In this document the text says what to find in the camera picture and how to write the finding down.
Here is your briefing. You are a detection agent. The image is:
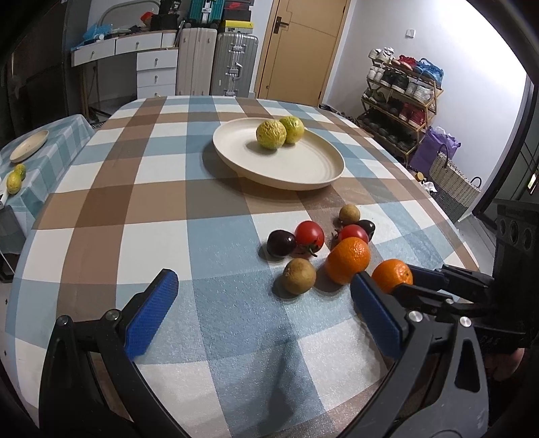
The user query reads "group of shoes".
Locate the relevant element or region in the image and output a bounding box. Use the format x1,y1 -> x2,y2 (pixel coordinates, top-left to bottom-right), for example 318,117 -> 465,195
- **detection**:
362,48 -> 444,153

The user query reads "wooden door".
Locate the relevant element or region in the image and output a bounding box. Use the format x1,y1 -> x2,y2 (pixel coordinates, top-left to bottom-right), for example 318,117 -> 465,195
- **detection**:
253,0 -> 353,108

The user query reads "yellow-green passion fruit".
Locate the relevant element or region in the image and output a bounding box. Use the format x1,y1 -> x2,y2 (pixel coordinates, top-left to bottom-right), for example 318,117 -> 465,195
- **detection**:
280,116 -> 305,145
256,120 -> 287,150

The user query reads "large cream plate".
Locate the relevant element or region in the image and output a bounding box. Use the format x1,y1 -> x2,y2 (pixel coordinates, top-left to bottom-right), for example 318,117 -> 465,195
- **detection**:
212,117 -> 345,190

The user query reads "large brown kiwi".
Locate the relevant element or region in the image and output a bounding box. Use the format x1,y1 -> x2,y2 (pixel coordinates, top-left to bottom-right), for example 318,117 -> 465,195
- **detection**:
282,258 -> 317,295

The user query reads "small red tomato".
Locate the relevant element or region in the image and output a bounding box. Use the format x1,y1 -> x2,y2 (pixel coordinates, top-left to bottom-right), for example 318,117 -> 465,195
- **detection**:
335,224 -> 370,245

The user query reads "small orange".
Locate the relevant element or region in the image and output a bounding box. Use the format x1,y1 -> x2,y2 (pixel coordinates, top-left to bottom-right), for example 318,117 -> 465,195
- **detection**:
371,258 -> 414,294

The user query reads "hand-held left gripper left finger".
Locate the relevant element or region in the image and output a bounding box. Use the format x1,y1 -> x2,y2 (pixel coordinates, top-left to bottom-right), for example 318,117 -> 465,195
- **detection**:
40,268 -> 190,438

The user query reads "person's right hand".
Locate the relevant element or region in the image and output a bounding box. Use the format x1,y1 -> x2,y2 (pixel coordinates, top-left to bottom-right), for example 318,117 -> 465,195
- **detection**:
484,349 -> 527,382

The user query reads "small brown round fruit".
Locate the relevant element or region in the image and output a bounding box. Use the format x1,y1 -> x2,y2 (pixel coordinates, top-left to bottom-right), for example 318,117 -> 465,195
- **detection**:
339,204 -> 361,226

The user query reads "woven basket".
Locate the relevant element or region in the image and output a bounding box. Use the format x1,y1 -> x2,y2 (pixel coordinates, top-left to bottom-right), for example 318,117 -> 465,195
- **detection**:
428,145 -> 482,222

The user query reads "purple bag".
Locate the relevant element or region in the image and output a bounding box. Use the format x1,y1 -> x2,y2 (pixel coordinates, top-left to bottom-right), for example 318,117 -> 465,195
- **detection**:
409,126 -> 462,178

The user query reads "black red shoe box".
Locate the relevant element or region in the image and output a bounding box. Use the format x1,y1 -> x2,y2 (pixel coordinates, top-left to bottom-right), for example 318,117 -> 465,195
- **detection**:
223,0 -> 254,22

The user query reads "small cream plate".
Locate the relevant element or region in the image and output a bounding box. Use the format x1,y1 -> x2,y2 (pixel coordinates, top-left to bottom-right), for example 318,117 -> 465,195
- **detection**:
9,129 -> 50,164

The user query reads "gold metal shoe rack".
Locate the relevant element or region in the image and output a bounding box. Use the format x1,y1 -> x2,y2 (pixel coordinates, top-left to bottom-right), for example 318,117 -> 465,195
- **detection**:
359,48 -> 445,164

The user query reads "teal checked tablecloth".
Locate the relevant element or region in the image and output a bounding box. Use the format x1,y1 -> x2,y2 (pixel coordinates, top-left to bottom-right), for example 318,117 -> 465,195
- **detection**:
0,114 -> 96,253

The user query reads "large dark plum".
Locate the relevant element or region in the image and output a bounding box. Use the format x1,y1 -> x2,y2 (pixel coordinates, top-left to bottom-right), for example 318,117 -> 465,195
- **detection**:
266,229 -> 297,259

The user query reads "silver suitcase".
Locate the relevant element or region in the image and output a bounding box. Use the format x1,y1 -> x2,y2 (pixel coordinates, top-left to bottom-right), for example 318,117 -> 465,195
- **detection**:
209,32 -> 259,98

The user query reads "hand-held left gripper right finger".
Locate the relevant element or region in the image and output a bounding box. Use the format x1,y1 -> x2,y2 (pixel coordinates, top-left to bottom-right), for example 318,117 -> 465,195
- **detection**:
345,272 -> 491,438

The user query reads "yellow shoe box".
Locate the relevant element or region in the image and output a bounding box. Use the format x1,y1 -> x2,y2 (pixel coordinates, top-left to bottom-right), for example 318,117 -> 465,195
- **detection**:
219,20 -> 254,35

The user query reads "brown blue checked tablecloth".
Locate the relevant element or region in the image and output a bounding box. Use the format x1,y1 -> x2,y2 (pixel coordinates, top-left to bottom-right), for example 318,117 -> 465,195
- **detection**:
12,95 -> 481,438

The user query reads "teal suitcase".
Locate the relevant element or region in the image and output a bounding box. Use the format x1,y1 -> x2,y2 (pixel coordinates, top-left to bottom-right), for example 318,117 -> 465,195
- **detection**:
188,0 -> 224,24

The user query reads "beige suitcase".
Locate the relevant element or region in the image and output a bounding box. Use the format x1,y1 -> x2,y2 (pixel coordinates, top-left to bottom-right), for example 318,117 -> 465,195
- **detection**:
176,27 -> 218,97

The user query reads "large orange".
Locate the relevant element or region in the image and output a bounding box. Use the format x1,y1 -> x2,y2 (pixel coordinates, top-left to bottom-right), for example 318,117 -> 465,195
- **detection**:
324,237 -> 372,285

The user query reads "blue plastic bag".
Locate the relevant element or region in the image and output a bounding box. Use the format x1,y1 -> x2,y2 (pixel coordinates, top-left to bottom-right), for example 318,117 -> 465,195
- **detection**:
82,23 -> 113,43

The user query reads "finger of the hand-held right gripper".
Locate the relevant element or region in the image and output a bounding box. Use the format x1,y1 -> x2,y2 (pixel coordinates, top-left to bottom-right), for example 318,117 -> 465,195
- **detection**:
391,283 -> 476,323
406,264 -> 494,296

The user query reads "dark panelled wardrobe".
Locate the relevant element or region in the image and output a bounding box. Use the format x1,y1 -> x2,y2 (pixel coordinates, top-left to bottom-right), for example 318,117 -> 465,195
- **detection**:
471,78 -> 539,237

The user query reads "large red tomato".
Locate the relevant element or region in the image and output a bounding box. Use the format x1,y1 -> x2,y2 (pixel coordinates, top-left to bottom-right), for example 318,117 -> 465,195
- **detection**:
294,220 -> 326,255

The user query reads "white drawer desk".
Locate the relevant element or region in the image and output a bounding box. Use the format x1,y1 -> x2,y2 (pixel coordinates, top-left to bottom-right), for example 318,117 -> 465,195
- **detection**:
70,30 -> 180,100

